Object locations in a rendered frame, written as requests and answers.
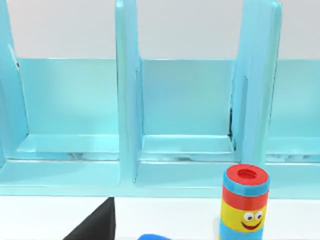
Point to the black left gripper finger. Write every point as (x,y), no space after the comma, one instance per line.
(98,222)

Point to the blue rounded object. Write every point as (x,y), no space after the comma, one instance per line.
(153,237)

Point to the light blue rack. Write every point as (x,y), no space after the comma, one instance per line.
(75,105)

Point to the stack of coloured rings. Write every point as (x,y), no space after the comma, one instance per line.
(241,207)

